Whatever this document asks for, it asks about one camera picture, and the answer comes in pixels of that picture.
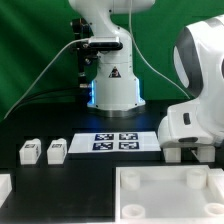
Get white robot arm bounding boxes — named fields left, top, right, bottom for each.
left=68, top=0, right=224, bottom=148

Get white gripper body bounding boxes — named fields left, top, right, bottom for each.
left=158, top=134, right=224, bottom=148

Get black cables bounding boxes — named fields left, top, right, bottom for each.
left=13, top=87, right=92, bottom=109

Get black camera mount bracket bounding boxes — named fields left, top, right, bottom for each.
left=70, top=18, right=97, bottom=88

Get grey cable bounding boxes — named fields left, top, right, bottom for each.
left=3, top=39, right=88, bottom=120

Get white square table top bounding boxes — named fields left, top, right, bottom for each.
left=115, top=165, right=224, bottom=224

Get white sheet with markers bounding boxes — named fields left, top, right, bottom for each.
left=69, top=132, right=160, bottom=153

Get white obstacle left edge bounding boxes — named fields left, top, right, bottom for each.
left=0, top=174, right=12, bottom=208

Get white obstacle edge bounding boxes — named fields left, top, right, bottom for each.
left=0, top=174, right=12, bottom=208
left=207, top=169, right=224, bottom=204

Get white obstacle right edge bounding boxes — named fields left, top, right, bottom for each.
left=207, top=169, right=224, bottom=204

